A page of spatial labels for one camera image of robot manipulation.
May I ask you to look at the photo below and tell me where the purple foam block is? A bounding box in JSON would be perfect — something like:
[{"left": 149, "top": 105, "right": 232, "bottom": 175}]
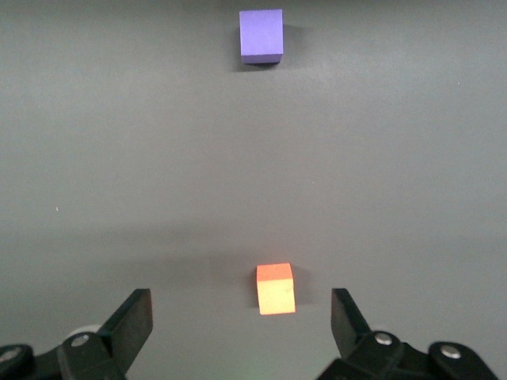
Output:
[{"left": 238, "top": 9, "right": 284, "bottom": 65}]

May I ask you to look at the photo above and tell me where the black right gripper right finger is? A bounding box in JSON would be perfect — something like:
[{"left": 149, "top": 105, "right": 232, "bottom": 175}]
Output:
[{"left": 316, "top": 287, "right": 500, "bottom": 380}]

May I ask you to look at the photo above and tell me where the orange foam block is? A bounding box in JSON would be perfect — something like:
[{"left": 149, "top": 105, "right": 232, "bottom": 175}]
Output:
[{"left": 256, "top": 262, "right": 297, "bottom": 316}]

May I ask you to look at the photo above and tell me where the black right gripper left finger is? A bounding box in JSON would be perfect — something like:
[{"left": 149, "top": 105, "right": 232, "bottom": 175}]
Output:
[{"left": 0, "top": 288, "right": 154, "bottom": 380}]

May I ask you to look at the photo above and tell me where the dark grey table mat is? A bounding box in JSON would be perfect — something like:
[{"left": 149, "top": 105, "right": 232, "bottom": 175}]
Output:
[{"left": 0, "top": 0, "right": 507, "bottom": 380}]

